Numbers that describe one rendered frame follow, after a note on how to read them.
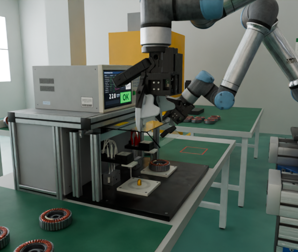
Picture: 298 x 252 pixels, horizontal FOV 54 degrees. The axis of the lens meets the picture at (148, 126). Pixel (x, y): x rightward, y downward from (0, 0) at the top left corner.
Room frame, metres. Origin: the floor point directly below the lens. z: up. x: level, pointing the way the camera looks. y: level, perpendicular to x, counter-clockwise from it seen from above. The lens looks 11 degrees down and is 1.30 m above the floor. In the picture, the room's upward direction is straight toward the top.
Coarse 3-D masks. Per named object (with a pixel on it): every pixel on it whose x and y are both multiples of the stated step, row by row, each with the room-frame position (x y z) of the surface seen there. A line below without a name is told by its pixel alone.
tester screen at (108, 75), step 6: (108, 72) 1.28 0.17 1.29; (114, 72) 1.32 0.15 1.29; (108, 78) 1.28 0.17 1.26; (108, 84) 1.28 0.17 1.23; (108, 90) 1.27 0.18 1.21; (114, 90) 1.32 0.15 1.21; (120, 90) 1.37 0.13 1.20; (126, 90) 1.42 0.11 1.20; (108, 96) 1.27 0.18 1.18; (120, 102) 1.37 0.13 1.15; (126, 102) 1.42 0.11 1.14
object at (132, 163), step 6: (120, 156) 1.26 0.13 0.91; (126, 156) 1.25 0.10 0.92; (132, 156) 1.29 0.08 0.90; (108, 162) 1.29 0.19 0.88; (114, 162) 1.27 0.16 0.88; (120, 162) 1.26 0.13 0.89; (126, 162) 1.24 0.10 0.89; (132, 162) 1.28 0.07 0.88; (108, 168) 1.29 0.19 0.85; (114, 168) 1.33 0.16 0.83
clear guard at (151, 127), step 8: (120, 120) 1.34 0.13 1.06; (128, 120) 1.34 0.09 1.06; (144, 120) 1.34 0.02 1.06; (152, 120) 1.34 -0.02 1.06; (104, 128) 1.17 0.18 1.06; (112, 128) 1.16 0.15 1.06; (120, 128) 1.15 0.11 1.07; (128, 128) 1.15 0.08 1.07; (136, 128) 1.15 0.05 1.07; (144, 128) 1.15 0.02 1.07; (152, 128) 1.15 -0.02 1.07; (160, 128) 1.19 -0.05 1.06; (152, 136) 1.09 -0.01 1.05; (160, 136) 1.14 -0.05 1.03; (168, 136) 1.19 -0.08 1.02; (176, 136) 1.24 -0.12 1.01; (160, 144) 1.09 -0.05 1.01
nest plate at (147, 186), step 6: (132, 180) 1.31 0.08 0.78; (144, 180) 1.31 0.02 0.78; (150, 180) 1.31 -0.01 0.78; (120, 186) 1.23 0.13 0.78; (126, 186) 1.23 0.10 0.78; (132, 186) 1.23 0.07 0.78; (138, 186) 1.23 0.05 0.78; (144, 186) 1.23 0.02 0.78; (150, 186) 1.23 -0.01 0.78; (156, 186) 1.25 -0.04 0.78; (132, 192) 1.19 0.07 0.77; (138, 192) 1.17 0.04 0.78; (144, 192) 1.17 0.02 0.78; (150, 192) 1.19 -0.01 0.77
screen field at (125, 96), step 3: (120, 93) 1.37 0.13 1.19; (123, 93) 1.40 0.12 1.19; (126, 93) 1.42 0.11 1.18; (129, 93) 1.45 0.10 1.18; (120, 96) 1.37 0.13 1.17; (123, 96) 1.40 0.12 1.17; (126, 96) 1.42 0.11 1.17; (129, 96) 1.45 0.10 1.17; (123, 99) 1.40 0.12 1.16; (126, 99) 1.42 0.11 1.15; (129, 99) 1.45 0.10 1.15
